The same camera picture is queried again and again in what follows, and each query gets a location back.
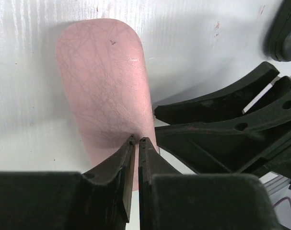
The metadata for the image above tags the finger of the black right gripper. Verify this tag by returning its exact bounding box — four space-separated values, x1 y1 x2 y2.
154 61 279 125
155 77 291 178

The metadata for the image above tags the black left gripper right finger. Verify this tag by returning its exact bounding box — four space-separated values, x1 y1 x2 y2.
139 138 279 230

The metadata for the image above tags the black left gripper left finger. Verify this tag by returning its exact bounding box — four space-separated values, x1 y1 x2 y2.
0 136 135 230

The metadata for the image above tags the pink glasses case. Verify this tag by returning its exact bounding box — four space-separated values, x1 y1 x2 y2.
55 18 162 192

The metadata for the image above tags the aluminium extrusion rail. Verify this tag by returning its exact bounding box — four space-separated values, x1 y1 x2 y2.
264 175 291 196

